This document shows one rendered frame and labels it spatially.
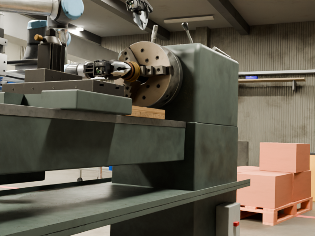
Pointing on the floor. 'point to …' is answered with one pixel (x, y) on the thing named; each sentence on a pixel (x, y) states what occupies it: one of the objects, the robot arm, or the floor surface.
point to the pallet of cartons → (277, 183)
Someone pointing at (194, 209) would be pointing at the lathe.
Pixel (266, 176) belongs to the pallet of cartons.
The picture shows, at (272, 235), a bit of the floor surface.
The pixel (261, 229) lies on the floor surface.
